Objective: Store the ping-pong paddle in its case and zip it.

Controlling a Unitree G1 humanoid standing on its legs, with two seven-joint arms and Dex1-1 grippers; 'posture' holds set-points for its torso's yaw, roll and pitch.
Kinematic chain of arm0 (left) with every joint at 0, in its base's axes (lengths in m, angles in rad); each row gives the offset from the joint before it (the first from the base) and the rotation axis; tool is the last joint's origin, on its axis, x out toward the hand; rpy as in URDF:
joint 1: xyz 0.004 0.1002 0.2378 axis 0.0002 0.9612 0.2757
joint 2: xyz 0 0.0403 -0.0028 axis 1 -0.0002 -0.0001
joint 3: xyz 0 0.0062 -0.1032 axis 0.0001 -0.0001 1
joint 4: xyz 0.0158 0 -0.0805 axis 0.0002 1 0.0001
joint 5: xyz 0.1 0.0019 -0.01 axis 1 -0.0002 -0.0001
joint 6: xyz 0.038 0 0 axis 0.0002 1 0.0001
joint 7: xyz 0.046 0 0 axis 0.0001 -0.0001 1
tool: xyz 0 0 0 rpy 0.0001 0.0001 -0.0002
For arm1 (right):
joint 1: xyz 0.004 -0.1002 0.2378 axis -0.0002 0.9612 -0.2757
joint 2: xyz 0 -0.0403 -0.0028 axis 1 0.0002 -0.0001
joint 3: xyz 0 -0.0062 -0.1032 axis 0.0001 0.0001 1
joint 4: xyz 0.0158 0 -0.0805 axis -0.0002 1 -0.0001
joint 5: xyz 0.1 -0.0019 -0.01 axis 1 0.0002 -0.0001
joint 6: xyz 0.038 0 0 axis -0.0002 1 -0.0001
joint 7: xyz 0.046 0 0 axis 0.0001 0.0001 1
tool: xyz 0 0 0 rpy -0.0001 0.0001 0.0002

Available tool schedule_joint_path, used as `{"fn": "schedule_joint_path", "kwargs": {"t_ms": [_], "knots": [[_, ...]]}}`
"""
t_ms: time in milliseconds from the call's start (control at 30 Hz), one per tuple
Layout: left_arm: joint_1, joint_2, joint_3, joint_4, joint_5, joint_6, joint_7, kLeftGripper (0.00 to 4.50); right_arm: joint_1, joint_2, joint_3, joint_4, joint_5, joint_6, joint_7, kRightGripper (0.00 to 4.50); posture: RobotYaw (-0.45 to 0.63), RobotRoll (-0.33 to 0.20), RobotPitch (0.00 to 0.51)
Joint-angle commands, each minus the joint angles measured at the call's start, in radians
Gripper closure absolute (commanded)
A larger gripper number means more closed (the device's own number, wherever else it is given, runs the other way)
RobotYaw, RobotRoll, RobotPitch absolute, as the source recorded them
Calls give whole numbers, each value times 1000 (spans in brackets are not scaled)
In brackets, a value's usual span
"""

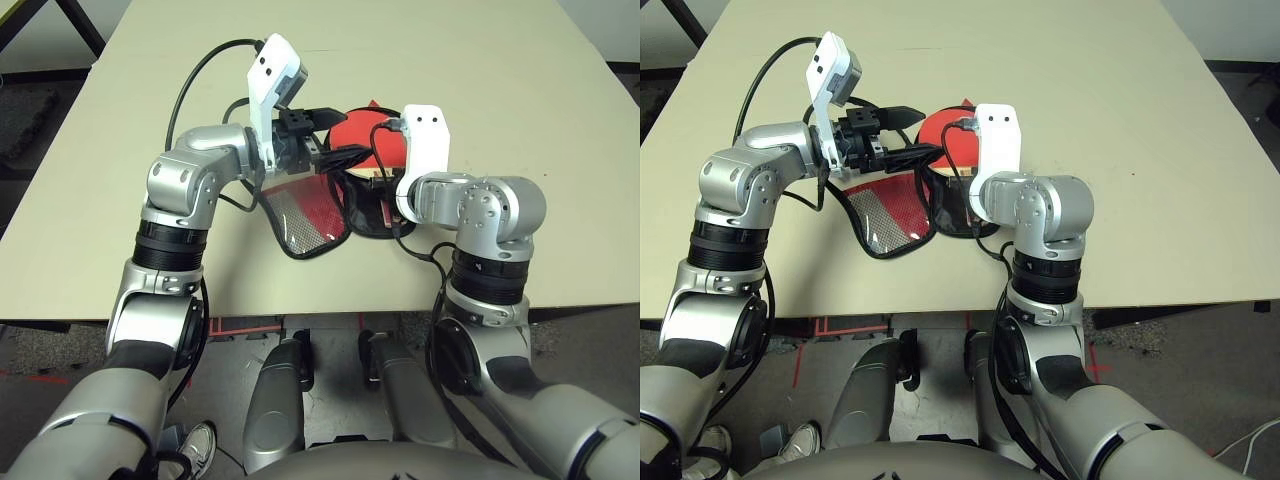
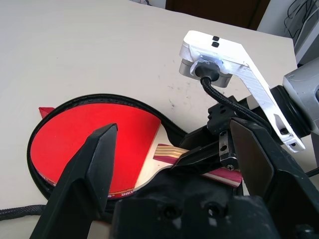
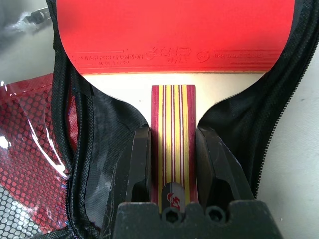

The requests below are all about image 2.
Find white cabinet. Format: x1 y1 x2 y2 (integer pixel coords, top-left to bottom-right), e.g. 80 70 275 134
256 0 319 73

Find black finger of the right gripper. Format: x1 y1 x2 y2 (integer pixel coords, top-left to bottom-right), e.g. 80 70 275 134
170 143 221 175
179 126 220 151

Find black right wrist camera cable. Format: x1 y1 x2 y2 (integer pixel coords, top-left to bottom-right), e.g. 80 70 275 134
191 60 272 130

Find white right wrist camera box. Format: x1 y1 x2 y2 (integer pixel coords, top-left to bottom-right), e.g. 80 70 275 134
178 29 306 153

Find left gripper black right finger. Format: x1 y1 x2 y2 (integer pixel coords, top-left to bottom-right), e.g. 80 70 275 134
228 117 319 239

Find red black paddle case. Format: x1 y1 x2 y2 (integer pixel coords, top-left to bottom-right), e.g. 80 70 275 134
0 93 244 222

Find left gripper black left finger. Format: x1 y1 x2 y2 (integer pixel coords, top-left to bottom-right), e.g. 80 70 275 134
29 123 118 239

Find dark brown wooden panel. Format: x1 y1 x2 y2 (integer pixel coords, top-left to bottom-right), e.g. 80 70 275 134
165 0 271 31

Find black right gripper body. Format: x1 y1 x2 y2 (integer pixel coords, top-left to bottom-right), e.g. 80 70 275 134
207 96 252 172

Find red ping-pong paddle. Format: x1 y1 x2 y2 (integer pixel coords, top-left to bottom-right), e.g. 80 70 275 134
29 104 244 201

